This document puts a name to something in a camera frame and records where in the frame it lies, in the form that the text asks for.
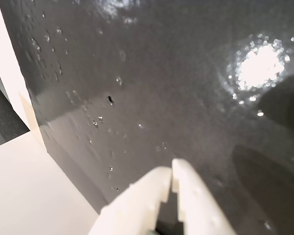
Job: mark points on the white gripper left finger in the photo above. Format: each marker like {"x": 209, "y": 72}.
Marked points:
{"x": 134, "y": 205}

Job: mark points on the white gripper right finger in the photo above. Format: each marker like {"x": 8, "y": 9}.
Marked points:
{"x": 198, "y": 200}

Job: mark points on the glossy black table mat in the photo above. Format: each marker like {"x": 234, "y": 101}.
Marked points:
{"x": 161, "y": 85}

